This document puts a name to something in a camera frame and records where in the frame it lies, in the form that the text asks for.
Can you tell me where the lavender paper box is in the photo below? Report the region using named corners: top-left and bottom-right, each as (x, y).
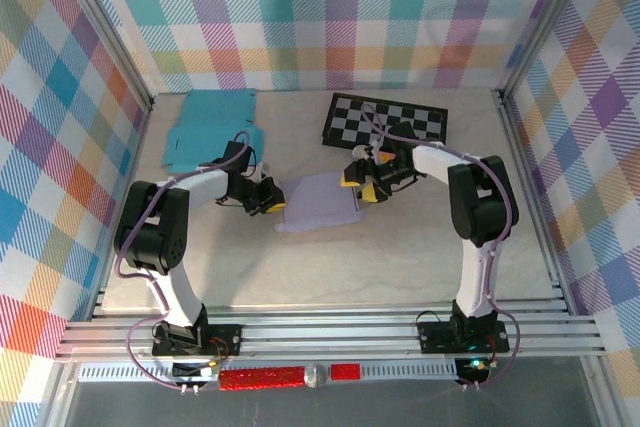
top-left (273, 171), bottom-right (369, 234)

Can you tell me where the blue paper box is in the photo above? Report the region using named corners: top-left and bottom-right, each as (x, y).
top-left (160, 89), bottom-right (266, 174)

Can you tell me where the black grey checkerboard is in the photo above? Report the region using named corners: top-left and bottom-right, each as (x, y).
top-left (322, 92), bottom-right (448, 151)

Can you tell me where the red glitter bar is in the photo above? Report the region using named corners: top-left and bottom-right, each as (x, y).
top-left (218, 366), bottom-right (306, 392)

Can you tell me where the silver glitter ball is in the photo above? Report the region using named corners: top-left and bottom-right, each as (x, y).
top-left (305, 364), bottom-right (329, 389)

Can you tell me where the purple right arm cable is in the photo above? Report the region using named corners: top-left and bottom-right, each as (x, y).
top-left (360, 101), bottom-right (521, 392)

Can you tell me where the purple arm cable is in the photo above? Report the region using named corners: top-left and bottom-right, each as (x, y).
top-left (114, 130), bottom-right (251, 392)
top-left (360, 101), bottom-right (521, 392)

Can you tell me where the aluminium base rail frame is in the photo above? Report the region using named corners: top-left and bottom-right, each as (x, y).
top-left (54, 296), bottom-right (606, 363)

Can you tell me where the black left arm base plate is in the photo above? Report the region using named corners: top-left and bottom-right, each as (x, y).
top-left (151, 322), bottom-right (244, 358)

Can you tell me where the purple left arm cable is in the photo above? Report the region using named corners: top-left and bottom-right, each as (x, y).
top-left (114, 130), bottom-right (251, 392)

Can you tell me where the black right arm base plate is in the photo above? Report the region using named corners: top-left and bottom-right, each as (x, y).
top-left (417, 319), bottom-right (511, 354)

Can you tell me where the white slotted cable duct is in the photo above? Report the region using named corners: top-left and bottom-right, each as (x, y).
top-left (77, 363), bottom-right (459, 382)

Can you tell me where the aluminium frame post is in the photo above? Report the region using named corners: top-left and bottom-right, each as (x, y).
top-left (47, 0), bottom-right (157, 113)
top-left (492, 0), bottom-right (596, 104)

